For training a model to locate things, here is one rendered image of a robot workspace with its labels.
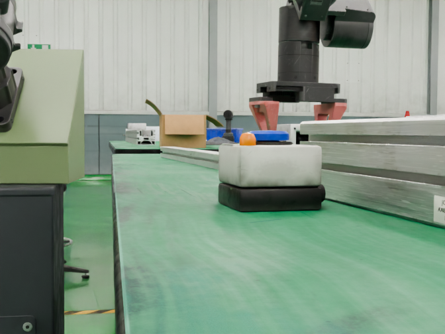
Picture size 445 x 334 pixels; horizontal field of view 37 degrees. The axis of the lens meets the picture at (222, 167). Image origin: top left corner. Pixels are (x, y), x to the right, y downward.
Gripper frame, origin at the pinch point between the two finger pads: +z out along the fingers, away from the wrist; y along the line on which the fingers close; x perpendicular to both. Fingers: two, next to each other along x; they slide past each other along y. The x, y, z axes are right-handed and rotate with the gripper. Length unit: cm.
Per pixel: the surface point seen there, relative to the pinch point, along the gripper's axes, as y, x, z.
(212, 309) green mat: -30, -60, 5
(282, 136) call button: -13.6, -27.4, -2.1
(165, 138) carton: 27, 206, 2
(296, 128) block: 34, 77, -3
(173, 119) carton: 30, 204, -7
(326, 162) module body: -6.1, -21.7, 0.7
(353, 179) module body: -6.4, -28.2, 2.1
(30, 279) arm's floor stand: -35.6, 4.7, 17.7
